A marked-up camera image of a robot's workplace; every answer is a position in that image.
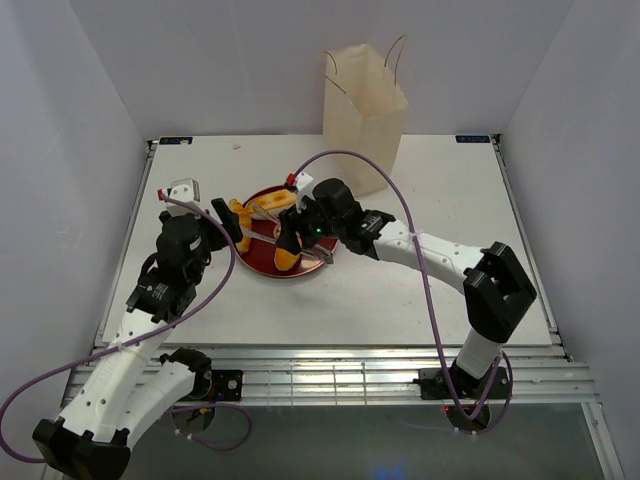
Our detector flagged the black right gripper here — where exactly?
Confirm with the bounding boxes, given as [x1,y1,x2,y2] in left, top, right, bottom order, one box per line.
[276,192,344,255]

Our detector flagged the metal tongs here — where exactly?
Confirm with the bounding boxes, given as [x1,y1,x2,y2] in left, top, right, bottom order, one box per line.
[242,205,334,264]

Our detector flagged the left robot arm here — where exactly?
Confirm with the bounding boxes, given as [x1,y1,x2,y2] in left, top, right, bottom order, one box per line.
[32,198,242,479]

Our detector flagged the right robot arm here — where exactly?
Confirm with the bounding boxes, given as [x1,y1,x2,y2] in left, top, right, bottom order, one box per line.
[276,173,537,397]

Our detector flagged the fake croissant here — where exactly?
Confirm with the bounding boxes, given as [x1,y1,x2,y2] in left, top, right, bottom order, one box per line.
[228,198,252,255]

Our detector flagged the sugared orange bread roll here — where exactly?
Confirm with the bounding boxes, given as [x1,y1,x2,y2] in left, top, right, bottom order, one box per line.
[274,247,300,272]

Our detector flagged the beige paper bag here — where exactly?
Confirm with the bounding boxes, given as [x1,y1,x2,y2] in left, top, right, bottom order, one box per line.
[323,35,409,197]

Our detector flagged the dark red round plate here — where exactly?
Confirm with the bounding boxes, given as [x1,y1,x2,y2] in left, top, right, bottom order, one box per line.
[237,186,338,278]

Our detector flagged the long toasted baguette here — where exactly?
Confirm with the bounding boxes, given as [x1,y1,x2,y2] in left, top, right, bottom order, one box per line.
[245,189,297,220]

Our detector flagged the left blue table label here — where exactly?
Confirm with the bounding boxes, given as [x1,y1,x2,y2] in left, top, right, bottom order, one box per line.
[158,136,193,145]

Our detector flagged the blue table label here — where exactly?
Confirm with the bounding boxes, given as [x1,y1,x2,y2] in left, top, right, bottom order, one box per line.
[158,136,193,145]
[455,135,491,144]

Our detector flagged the right blue table label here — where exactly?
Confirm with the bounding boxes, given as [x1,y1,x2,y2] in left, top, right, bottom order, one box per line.
[455,135,491,144]

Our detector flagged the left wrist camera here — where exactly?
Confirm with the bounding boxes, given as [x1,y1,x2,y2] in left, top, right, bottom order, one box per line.
[157,178,201,206]

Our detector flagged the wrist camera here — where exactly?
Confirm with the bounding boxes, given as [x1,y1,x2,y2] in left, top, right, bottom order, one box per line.
[157,178,201,206]
[284,172,315,212]

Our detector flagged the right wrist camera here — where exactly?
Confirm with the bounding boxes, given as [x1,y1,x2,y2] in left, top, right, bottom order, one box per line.
[284,172,315,212]

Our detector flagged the aluminium frame rail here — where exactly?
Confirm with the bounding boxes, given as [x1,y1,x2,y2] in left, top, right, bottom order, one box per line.
[69,344,596,406]

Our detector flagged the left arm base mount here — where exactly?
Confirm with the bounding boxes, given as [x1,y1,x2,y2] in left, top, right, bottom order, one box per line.
[160,347,244,401]

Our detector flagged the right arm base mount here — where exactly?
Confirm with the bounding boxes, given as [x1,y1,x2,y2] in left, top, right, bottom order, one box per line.
[414,364,513,401]

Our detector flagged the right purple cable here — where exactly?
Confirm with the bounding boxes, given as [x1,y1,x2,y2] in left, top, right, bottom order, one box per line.
[294,149,514,423]

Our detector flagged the purple cable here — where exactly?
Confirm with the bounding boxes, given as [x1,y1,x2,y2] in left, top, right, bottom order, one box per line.
[294,149,514,423]
[0,195,254,463]

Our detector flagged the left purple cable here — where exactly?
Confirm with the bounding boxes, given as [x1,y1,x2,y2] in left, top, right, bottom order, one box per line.
[0,195,254,463]

